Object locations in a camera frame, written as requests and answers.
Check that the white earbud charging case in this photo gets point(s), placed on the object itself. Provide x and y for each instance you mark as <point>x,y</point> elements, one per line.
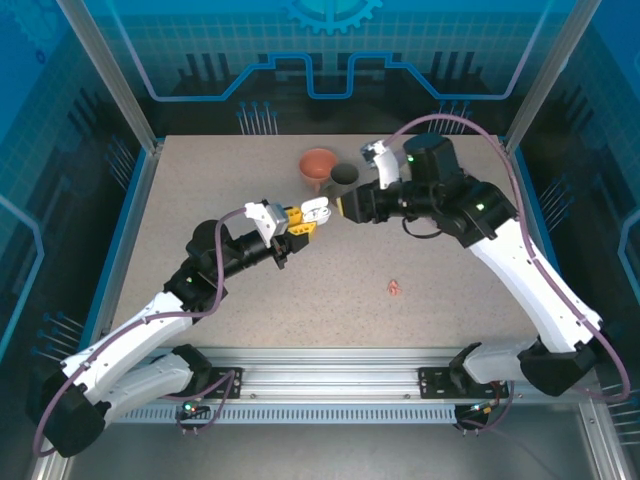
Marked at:
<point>316,204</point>

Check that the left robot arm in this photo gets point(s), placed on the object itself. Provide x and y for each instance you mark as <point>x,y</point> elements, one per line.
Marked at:
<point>125,330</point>

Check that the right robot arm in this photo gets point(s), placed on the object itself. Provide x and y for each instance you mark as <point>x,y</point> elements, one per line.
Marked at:
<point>525,280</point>

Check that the grey metal mug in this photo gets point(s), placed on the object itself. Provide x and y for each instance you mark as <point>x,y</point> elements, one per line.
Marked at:
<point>345,173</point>

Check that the orange ceramic mug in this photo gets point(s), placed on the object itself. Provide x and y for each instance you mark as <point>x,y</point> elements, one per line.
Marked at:
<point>315,167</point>

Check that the small LED connector board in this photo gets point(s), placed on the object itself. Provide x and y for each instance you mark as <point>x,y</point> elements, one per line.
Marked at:
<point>190,406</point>
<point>484,407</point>

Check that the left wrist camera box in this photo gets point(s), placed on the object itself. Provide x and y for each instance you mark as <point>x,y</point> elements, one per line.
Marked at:
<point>267,217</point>

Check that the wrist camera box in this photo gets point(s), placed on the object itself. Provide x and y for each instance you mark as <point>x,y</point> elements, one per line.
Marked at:
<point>267,217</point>
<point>387,167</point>

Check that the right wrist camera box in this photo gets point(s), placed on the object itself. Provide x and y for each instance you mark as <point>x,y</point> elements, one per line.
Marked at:
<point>387,167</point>

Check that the aluminium frame post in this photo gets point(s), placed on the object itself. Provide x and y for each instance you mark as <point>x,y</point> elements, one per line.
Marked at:
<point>115,85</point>
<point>545,85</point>

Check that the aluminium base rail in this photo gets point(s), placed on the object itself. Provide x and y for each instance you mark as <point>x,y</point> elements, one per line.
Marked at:
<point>325,375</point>

